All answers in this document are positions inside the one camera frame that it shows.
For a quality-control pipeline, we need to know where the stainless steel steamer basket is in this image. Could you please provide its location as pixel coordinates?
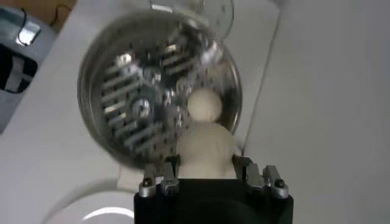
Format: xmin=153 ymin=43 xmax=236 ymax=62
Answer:
xmin=77 ymin=10 xmax=244 ymax=171

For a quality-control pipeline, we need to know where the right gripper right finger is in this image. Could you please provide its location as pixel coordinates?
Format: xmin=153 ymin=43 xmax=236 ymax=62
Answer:
xmin=232 ymin=154 xmax=289 ymax=200

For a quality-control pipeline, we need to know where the white steamed baozi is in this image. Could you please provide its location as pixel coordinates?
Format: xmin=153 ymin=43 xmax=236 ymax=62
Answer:
xmin=175 ymin=123 xmax=236 ymax=180
xmin=186 ymin=88 xmax=223 ymax=123

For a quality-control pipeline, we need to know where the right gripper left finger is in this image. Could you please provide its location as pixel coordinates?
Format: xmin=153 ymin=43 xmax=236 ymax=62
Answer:
xmin=138 ymin=154 xmax=181 ymax=198

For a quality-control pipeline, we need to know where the round glass pot lid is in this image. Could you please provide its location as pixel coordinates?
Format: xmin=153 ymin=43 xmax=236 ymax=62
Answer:
xmin=149 ymin=0 xmax=235 ymax=40

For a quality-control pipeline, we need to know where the white round plate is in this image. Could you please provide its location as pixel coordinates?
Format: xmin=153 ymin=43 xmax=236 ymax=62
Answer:
xmin=42 ymin=179 xmax=137 ymax=224

